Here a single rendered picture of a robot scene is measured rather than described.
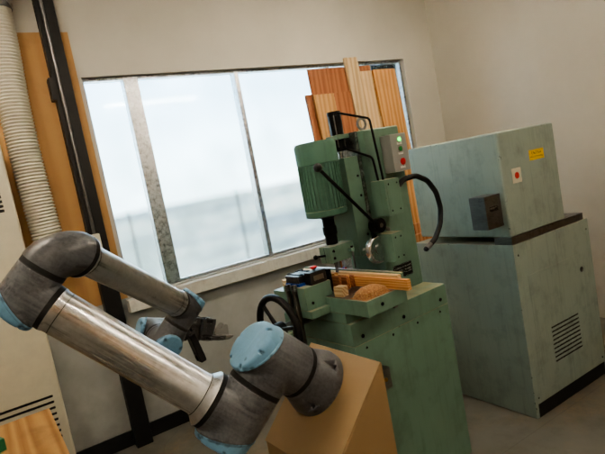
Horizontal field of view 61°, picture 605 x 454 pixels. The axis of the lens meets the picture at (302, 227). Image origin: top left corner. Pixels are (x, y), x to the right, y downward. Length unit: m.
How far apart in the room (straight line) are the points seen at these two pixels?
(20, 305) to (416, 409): 1.58
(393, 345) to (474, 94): 2.77
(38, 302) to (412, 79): 3.71
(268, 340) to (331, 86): 2.80
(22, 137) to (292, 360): 2.04
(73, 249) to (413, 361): 1.44
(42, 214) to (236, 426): 1.88
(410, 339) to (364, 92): 2.28
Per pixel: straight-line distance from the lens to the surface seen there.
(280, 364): 1.37
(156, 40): 3.47
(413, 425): 2.32
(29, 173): 2.98
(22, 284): 1.36
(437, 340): 2.36
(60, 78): 3.19
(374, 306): 1.89
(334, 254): 2.14
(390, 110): 4.14
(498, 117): 4.36
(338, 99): 3.89
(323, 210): 2.08
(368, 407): 1.42
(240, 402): 1.38
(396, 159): 2.23
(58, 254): 1.35
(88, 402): 3.32
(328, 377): 1.46
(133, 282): 1.53
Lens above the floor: 1.39
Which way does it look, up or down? 6 degrees down
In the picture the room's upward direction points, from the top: 11 degrees counter-clockwise
